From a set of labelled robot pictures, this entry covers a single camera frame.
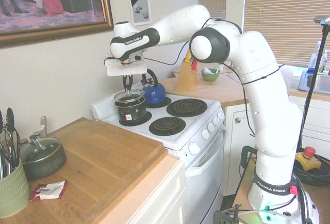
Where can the wide wooden window blind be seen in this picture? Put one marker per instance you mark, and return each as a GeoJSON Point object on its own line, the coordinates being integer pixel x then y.
{"type": "Point", "coordinates": [283, 15]}

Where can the white electric stove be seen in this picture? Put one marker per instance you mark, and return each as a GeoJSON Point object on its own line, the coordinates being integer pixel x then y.
{"type": "Point", "coordinates": [206, 172]}

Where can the steel sink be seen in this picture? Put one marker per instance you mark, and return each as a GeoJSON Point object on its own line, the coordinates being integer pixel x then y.
{"type": "Point", "coordinates": [319, 82]}

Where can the white corner cabinet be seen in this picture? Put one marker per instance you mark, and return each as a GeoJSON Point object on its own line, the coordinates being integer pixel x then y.
{"type": "Point", "coordinates": [237, 162]}

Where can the red and white packet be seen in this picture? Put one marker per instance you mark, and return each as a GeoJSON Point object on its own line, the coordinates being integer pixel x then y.
{"type": "Point", "coordinates": [47, 190]}

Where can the grey paper print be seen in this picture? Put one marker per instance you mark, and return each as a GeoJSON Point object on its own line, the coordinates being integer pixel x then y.
{"type": "Point", "coordinates": [140, 8]}

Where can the glass lid with black knob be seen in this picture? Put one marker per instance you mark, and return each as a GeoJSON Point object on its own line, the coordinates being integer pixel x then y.
{"type": "Point", "coordinates": [136, 95]}

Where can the dark green saucepan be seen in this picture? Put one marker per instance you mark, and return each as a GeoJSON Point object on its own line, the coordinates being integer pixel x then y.
{"type": "Point", "coordinates": [49, 166]}

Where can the black metal frame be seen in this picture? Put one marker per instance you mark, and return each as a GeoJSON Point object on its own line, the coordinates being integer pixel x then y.
{"type": "Point", "coordinates": [245, 154]}

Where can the large wooden cutting board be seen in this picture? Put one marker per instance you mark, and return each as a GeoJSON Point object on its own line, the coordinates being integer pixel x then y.
{"type": "Point", "coordinates": [103, 177]}

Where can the green bowl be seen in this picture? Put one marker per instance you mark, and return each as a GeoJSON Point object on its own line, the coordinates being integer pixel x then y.
{"type": "Point", "coordinates": [210, 76]}

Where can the black kitchen tongs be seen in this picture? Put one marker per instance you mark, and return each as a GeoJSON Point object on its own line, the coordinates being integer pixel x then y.
{"type": "Point", "coordinates": [10, 119]}

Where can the black coil burner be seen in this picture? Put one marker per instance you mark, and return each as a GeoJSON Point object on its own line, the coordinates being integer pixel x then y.
{"type": "Point", "coordinates": [167, 126]}
{"type": "Point", "coordinates": [148, 118]}
{"type": "Point", "coordinates": [187, 107]}
{"type": "Point", "coordinates": [167, 102]}

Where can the black camera stand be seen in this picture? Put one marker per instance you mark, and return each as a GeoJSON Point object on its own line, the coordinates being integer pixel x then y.
{"type": "Point", "coordinates": [310, 87]}

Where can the white stove knob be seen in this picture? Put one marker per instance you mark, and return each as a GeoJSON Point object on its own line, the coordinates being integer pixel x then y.
{"type": "Point", "coordinates": [215, 121]}
{"type": "Point", "coordinates": [194, 148]}
{"type": "Point", "coordinates": [220, 115]}
{"type": "Point", "coordinates": [211, 127]}
{"type": "Point", "coordinates": [205, 134]}

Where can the black table clamp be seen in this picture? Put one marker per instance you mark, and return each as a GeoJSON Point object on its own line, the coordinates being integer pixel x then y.
{"type": "Point", "coordinates": [221, 215]}

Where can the clear spray bottle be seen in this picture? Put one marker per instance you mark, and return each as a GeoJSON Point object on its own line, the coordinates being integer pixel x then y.
{"type": "Point", "coordinates": [314, 58]}

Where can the metal cabinet knob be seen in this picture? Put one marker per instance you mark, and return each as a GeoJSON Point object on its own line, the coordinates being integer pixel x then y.
{"type": "Point", "coordinates": [238, 120]}

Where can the black whisk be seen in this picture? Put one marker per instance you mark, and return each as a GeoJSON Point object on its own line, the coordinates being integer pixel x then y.
{"type": "Point", "coordinates": [14, 146]}

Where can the small plant in white pot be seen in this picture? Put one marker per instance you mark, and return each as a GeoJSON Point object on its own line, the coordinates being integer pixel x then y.
{"type": "Point", "coordinates": [220, 67]}

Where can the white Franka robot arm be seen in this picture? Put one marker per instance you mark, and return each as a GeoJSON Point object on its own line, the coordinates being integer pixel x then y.
{"type": "Point", "coordinates": [270, 79]}

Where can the yellow emergency stop button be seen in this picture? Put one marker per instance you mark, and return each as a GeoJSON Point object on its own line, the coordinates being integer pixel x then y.
{"type": "Point", "coordinates": [308, 157]}

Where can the white base cabinet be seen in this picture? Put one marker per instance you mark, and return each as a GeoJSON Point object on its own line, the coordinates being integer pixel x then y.
{"type": "Point", "coordinates": [165, 195]}

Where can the black pot with red sticker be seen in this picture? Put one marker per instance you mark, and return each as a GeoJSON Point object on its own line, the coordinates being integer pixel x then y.
{"type": "Point", "coordinates": [131, 113]}

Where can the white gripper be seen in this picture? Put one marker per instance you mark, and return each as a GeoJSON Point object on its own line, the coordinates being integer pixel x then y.
{"type": "Point", "coordinates": [126, 69]}

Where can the green ribbed utensil holder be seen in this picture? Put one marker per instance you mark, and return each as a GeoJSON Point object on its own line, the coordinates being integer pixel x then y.
{"type": "Point", "coordinates": [13, 190]}

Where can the clear soap bottle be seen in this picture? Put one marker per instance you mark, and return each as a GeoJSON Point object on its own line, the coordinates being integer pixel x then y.
{"type": "Point", "coordinates": [323, 62]}

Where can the wooden knife block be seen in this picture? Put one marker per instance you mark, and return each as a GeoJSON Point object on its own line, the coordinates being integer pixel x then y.
{"type": "Point", "coordinates": [185, 78]}

